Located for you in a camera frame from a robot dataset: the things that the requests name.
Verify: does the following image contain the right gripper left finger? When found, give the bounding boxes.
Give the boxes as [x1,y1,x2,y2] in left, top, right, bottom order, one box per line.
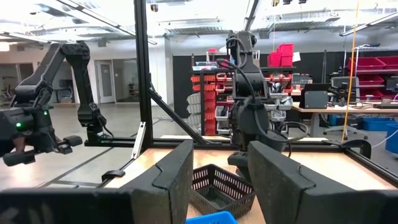
[0,139,194,224]

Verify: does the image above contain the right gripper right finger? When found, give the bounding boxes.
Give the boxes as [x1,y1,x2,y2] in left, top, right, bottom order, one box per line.
[248,140,398,224]

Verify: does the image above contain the black plastic basket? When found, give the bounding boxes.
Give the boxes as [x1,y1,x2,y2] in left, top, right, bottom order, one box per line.
[189,164,256,219]

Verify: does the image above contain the blue plastic basket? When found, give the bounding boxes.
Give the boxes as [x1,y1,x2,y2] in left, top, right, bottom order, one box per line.
[185,210,239,224]

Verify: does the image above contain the red bin storage rack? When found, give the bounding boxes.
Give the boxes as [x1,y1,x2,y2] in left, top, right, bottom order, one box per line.
[189,70,237,136]

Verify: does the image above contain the black monitor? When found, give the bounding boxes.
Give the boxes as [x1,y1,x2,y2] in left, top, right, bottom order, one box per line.
[299,83,331,110]

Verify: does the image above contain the wooden work desk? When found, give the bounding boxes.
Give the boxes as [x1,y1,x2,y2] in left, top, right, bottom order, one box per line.
[292,101,398,138]

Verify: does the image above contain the red stacked boxes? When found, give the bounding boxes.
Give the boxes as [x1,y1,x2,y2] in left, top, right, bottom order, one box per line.
[267,43,295,68]

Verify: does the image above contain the blue storage bins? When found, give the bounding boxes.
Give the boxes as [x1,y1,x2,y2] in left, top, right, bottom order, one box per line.
[360,116,398,154]

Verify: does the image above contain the grey office chair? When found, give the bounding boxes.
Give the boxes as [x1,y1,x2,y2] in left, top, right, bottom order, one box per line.
[323,76,368,141]

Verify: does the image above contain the glass door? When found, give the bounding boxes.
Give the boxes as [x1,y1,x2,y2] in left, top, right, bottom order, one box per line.
[94,60,116,104]

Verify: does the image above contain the person's hand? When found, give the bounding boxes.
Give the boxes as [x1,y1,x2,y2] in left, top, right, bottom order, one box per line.
[12,136,27,153]

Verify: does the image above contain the black frame clamp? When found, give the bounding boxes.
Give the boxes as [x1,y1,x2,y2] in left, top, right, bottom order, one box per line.
[101,169,126,183]

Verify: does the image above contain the long silver bracket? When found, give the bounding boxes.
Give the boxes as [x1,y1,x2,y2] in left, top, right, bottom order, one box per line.
[131,121,146,160]

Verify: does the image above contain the black aluminium table frame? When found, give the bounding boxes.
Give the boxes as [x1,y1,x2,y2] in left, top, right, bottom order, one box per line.
[83,0,398,187]

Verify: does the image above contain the yellow hanging cable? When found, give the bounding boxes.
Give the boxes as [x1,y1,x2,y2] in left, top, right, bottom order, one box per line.
[341,0,361,142]

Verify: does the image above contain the red bin wall shelf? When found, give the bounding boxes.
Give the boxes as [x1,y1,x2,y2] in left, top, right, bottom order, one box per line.
[347,55,398,101]

